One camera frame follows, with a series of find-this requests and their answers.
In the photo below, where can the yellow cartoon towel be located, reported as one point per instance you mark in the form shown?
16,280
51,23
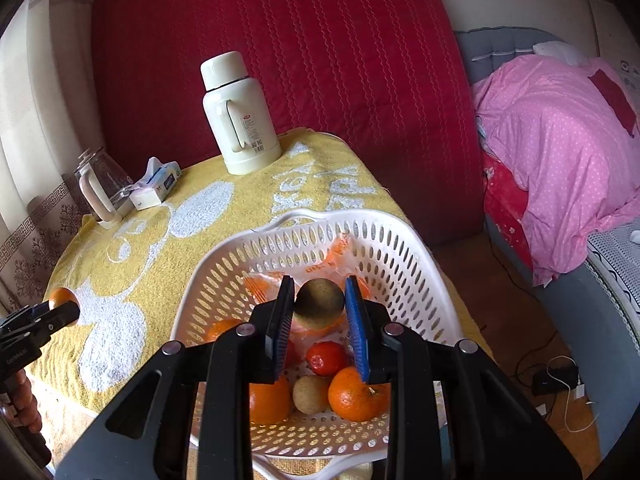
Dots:
185,260

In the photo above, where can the cream thermos flask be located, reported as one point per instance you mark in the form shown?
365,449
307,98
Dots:
237,113

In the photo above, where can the bag of orange slices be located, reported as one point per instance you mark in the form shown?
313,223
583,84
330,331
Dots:
340,263

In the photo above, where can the red cloth on bed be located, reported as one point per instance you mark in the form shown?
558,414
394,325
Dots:
616,99

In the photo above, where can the orange mandarin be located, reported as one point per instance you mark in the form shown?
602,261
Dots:
354,400
60,296
270,403

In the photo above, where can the brown kiwi fruit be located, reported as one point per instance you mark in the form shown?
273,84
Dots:
319,303

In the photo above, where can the person's left hand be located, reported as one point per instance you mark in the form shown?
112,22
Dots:
22,408

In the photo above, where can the tissue pack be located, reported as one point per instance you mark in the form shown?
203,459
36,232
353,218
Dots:
155,185

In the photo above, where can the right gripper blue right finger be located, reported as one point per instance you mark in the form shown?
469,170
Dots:
453,413

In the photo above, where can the pink dotted duvet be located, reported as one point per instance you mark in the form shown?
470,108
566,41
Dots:
548,124

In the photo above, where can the red cherry tomato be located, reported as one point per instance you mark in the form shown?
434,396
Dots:
327,358

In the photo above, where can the glass kettle pink handle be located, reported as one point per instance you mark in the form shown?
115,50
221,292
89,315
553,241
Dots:
105,186

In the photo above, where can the small tan longan fruit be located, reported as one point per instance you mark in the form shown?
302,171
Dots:
310,394

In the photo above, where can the grey bed frame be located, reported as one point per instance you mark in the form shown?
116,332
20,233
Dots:
595,307

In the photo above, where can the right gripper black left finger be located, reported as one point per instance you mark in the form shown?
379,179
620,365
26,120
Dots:
144,432

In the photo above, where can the red quilted headboard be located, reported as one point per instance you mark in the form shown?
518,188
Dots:
386,76

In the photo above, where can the white plastic basket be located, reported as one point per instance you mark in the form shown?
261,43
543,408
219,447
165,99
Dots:
319,251

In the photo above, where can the patterned beige curtain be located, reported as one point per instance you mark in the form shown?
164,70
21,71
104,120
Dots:
49,116

